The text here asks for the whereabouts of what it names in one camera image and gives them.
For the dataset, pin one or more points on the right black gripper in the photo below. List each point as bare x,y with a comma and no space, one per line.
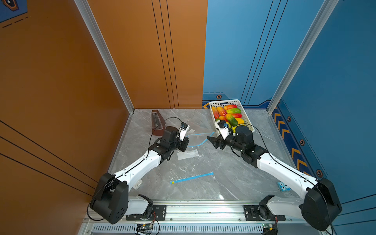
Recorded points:
215,142

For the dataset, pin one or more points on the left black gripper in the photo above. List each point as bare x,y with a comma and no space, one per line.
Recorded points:
183,143

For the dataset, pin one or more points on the clear zip-top bag blue zipper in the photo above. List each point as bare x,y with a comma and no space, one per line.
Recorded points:
197,134

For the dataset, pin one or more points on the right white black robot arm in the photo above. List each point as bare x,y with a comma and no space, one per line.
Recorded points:
318,204

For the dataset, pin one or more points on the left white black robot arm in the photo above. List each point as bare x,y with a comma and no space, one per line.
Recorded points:
111,199

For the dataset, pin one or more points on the red yellow mango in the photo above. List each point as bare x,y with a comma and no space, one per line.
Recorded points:
221,111

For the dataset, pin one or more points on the green yellow mango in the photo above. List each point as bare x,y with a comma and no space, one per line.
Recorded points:
234,111

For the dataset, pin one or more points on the red orange long mango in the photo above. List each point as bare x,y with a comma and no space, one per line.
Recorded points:
230,106

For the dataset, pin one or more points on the dark red wooden stand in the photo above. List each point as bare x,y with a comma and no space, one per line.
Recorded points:
158,123

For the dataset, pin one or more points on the white perforated plastic basket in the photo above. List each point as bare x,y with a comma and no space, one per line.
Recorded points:
236,102

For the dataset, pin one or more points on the small white plastic object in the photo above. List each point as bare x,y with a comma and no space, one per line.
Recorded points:
138,184

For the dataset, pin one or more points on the blue owl toy block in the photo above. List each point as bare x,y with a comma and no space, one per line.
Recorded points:
283,187

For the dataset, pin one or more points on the green circuit board left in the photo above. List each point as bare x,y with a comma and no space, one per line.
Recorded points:
144,227

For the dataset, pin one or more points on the green circuit board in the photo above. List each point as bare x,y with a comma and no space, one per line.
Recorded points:
269,226
144,227

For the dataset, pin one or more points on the green circuit board right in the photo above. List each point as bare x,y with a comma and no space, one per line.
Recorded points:
269,226

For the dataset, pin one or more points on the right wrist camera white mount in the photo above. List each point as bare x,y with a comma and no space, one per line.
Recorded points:
224,128

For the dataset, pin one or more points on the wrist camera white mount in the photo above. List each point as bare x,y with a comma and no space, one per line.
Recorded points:
224,128
183,129

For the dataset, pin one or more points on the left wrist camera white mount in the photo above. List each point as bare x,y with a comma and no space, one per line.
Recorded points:
183,129

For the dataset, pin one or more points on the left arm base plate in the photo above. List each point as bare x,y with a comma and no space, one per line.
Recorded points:
157,212

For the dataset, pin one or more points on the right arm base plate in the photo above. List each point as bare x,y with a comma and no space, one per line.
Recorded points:
260,213

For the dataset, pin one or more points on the aluminium rail frame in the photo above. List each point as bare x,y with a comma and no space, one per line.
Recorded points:
200,217

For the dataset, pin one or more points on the left corner aluminium post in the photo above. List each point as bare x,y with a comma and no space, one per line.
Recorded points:
92,25

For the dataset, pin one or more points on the corner aluminium post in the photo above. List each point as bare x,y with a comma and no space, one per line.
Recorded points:
313,32
92,25

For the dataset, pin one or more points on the right corner aluminium post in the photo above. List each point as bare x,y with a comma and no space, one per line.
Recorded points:
313,32

